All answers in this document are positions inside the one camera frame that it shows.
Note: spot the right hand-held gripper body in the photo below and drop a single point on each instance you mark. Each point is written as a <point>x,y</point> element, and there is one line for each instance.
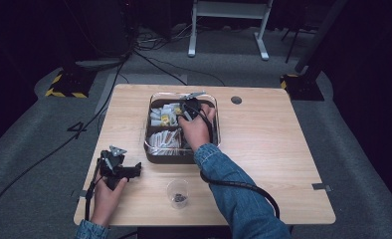
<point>191,108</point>

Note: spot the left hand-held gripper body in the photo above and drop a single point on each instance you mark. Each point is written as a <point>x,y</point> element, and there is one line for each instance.
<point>112,164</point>

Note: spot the brown divided tray box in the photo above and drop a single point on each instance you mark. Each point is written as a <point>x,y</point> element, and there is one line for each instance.
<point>165,158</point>

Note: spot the clear plastic cup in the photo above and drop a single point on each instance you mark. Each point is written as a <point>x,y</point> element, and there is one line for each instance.
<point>178,187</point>

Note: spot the small dark packet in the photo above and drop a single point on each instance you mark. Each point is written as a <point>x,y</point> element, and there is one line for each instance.
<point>179,198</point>

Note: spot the person's right hand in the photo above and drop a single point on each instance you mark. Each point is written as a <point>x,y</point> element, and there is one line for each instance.
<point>197,132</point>

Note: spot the person's left hand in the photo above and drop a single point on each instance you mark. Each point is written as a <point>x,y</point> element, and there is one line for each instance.
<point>106,202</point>

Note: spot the pile of white yellow packets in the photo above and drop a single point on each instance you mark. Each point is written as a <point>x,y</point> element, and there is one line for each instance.
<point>165,115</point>

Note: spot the pile of white orange sticks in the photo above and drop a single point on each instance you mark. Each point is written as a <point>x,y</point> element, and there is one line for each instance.
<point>164,141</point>

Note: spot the grey tape piece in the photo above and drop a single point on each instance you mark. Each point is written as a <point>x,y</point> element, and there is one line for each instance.
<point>320,187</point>
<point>81,193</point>

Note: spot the black yellow striped stand base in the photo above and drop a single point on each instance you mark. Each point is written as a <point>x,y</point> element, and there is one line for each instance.
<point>69,84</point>
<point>301,88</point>

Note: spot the black tripod legs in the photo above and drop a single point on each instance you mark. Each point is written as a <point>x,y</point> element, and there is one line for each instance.
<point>295,40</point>

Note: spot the grey slanted pole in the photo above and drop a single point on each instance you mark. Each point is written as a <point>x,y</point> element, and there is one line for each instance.
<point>320,36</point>

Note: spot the white metal desk frame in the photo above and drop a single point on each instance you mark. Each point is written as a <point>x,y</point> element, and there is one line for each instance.
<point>229,10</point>

